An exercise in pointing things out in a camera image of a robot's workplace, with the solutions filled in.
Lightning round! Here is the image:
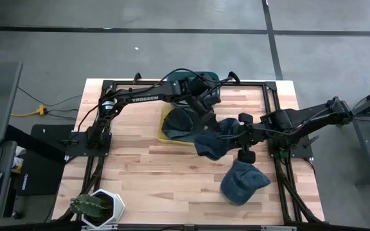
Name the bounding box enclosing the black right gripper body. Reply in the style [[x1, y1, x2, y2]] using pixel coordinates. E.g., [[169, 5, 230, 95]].
[[240, 124, 266, 150]]

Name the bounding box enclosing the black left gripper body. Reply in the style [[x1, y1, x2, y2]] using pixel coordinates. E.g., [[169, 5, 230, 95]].
[[184, 83, 222, 108]]

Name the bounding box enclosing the blue denim baseball cap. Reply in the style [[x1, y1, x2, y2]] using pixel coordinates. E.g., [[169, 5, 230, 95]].
[[220, 159, 272, 206], [161, 107, 205, 144], [193, 117, 242, 161]]

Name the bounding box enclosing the teal plastic bin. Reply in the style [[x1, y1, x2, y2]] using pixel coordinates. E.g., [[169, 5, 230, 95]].
[[166, 71, 221, 108]]

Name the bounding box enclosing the yellow translucent plastic tray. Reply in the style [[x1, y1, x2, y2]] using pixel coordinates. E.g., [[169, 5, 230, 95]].
[[157, 104, 195, 147]]

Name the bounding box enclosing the white hexagonal plant pot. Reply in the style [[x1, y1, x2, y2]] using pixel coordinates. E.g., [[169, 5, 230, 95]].
[[81, 188, 126, 229]]

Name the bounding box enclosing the green cactus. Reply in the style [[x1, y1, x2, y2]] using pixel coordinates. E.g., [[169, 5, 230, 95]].
[[69, 194, 107, 219]]

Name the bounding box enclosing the white and yellow box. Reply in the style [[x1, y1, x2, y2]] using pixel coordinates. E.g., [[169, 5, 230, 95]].
[[11, 146, 25, 174]]

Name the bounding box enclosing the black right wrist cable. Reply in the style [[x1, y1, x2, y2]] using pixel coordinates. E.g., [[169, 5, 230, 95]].
[[218, 126, 247, 142]]

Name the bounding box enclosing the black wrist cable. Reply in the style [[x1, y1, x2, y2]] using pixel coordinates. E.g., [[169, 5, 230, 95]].
[[218, 126, 247, 142], [146, 67, 211, 96]]

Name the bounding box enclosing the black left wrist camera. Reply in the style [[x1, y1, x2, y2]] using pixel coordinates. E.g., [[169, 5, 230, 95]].
[[189, 78, 209, 94]]

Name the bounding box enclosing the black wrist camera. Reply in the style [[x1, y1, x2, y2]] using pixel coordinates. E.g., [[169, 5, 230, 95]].
[[189, 78, 209, 94], [237, 149, 256, 164]]

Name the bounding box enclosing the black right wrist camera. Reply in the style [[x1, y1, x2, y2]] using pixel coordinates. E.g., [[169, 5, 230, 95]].
[[237, 149, 256, 164]]

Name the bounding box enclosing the black aluminium table frame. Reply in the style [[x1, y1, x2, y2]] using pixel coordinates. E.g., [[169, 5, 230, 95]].
[[51, 72, 326, 231]]

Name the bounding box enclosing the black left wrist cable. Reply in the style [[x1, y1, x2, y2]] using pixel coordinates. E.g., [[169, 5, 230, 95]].
[[146, 67, 211, 96]]

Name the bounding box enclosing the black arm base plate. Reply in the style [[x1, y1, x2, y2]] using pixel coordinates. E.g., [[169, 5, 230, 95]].
[[267, 133, 314, 160], [64, 131, 112, 158]]

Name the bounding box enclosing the silver aluminium rail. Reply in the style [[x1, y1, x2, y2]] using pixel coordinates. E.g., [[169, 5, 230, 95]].
[[80, 224, 298, 231]]

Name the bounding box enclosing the black floor cable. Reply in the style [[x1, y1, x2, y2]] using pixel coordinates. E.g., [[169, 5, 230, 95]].
[[17, 85, 84, 108]]

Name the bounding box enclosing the yellow power cord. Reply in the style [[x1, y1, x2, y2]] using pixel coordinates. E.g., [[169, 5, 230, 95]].
[[10, 110, 38, 117]]

